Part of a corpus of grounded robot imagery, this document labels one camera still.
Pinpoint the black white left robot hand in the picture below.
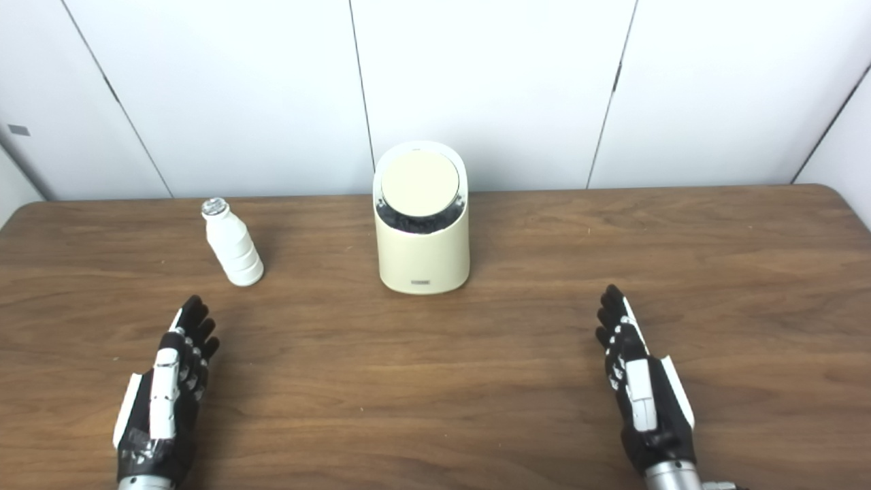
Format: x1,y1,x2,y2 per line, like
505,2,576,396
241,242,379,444
112,295,220,485

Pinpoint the small white plastic bottle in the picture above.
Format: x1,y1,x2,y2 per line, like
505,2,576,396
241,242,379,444
201,197,265,287

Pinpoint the black bin liner bag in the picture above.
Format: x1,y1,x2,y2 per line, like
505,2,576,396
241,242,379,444
375,194,468,235

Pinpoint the cream-colored bin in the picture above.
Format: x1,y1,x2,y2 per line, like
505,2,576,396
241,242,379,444
372,140,471,295

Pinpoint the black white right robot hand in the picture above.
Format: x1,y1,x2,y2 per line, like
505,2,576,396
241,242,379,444
595,284,697,475

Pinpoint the round cream bin lid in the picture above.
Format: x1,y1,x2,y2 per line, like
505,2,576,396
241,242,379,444
380,151,460,218

